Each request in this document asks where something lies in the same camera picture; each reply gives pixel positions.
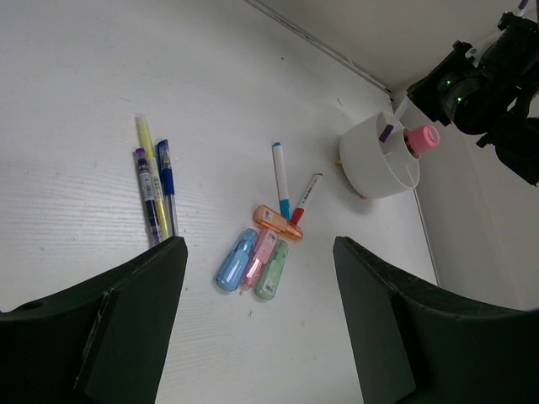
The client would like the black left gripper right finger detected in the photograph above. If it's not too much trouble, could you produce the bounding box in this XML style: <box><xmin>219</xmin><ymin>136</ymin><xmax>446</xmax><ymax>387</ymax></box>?
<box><xmin>333</xmin><ymin>237</ymin><xmax>538</xmax><ymax>403</ymax></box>

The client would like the blue correction tape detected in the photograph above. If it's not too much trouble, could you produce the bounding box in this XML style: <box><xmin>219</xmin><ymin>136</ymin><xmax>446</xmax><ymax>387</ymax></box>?
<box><xmin>215</xmin><ymin>228</ymin><xmax>258</xmax><ymax>292</ymax></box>

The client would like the blue capped white marker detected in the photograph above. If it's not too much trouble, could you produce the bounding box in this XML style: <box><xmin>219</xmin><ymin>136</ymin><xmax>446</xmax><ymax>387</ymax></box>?
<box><xmin>272</xmin><ymin>141</ymin><xmax>291</xmax><ymax>220</ymax></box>

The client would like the orange correction tape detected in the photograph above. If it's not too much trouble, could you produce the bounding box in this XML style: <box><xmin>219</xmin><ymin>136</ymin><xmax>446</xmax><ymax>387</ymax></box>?
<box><xmin>253</xmin><ymin>205</ymin><xmax>303</xmax><ymax>242</ymax></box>

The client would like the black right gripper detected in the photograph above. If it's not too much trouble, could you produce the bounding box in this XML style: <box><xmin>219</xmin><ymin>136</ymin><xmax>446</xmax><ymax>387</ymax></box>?
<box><xmin>407</xmin><ymin>40</ymin><xmax>484</xmax><ymax>128</ymax></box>

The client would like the yellow highlighter pen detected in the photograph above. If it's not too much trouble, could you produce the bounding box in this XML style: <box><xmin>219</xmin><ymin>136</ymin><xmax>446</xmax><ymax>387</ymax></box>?
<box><xmin>135</xmin><ymin>114</ymin><xmax>168</xmax><ymax>242</ymax></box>

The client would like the green correction tape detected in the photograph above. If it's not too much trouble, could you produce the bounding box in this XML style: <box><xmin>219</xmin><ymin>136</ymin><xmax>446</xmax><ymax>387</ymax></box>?
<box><xmin>254</xmin><ymin>239</ymin><xmax>289</xmax><ymax>301</ymax></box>

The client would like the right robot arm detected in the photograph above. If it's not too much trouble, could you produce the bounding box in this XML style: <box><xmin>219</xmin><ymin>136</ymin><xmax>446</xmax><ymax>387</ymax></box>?
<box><xmin>407</xmin><ymin>12</ymin><xmax>538</xmax><ymax>186</ymax></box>

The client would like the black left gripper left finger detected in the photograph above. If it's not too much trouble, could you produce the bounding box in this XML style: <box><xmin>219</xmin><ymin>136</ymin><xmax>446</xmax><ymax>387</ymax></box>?
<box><xmin>1</xmin><ymin>237</ymin><xmax>187</xmax><ymax>403</ymax></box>

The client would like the purple capped white marker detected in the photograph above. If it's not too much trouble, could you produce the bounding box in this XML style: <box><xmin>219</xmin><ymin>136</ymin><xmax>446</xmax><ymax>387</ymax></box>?
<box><xmin>378</xmin><ymin>96</ymin><xmax>409</xmax><ymax>143</ymax></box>

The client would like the purple gel pen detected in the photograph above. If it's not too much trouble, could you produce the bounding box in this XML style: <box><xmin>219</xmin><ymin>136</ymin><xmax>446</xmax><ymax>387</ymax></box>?
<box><xmin>134</xmin><ymin>148</ymin><xmax>161</xmax><ymax>247</ymax></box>

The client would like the blue gel pen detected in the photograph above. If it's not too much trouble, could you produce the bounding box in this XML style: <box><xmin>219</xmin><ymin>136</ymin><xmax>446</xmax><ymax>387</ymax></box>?
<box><xmin>156</xmin><ymin>139</ymin><xmax>179</xmax><ymax>237</ymax></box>

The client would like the pink correction tape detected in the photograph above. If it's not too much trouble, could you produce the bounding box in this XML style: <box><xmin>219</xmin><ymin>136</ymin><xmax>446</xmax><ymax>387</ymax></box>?
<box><xmin>240</xmin><ymin>229</ymin><xmax>278</xmax><ymax>290</ymax></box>

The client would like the white round divided pen holder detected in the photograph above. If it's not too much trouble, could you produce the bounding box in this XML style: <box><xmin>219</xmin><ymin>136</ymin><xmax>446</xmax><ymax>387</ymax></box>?
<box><xmin>339</xmin><ymin>112</ymin><xmax>419</xmax><ymax>199</ymax></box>

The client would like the red capped white marker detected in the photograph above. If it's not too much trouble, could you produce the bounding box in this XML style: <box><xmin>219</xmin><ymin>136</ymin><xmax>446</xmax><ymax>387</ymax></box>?
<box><xmin>291</xmin><ymin>173</ymin><xmax>323</xmax><ymax>225</ymax></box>

